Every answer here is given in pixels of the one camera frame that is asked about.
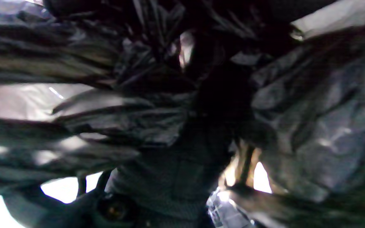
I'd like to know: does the white table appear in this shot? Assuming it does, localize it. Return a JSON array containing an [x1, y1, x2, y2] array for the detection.
[[0, 173, 104, 228]]

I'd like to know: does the black plastic trash bag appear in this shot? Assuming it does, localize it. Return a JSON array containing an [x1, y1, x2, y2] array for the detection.
[[0, 0, 365, 228]]

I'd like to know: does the grey left hand controller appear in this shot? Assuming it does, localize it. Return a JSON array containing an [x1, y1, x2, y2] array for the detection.
[[0, 171, 138, 228]]

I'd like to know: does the person's left hand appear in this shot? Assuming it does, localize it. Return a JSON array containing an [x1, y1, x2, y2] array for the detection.
[[106, 35, 253, 228]]

